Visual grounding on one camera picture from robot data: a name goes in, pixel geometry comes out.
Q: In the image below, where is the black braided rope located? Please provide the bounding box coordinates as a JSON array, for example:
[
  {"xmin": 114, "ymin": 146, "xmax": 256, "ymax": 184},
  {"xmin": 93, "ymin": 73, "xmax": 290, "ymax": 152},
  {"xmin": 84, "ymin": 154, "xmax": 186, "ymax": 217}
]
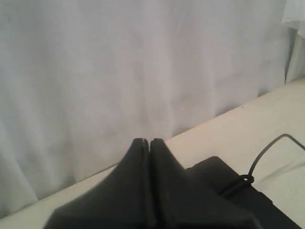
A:
[{"xmin": 219, "ymin": 133, "xmax": 305, "ymax": 198}]

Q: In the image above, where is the white curtain backdrop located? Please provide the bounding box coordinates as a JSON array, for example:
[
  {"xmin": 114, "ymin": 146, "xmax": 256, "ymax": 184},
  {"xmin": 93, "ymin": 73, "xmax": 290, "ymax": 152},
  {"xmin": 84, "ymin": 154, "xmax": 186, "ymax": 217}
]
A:
[{"xmin": 0, "ymin": 0, "xmax": 305, "ymax": 216}]

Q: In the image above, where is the black plastic carrying case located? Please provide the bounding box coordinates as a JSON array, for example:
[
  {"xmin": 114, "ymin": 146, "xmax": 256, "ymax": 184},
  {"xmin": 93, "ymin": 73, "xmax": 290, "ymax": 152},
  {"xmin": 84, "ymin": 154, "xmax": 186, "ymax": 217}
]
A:
[{"xmin": 186, "ymin": 156, "xmax": 300, "ymax": 229}]

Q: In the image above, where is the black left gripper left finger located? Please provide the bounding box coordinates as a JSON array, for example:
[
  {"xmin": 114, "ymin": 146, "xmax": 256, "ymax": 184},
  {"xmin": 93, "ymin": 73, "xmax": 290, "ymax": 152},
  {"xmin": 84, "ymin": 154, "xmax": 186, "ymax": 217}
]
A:
[{"xmin": 44, "ymin": 138, "xmax": 153, "ymax": 229}]

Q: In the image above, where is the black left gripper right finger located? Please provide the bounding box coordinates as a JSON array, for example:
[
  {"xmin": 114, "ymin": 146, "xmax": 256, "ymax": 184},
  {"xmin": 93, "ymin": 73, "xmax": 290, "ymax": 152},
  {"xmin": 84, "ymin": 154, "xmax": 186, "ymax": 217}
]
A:
[{"xmin": 149, "ymin": 138, "xmax": 262, "ymax": 229}]

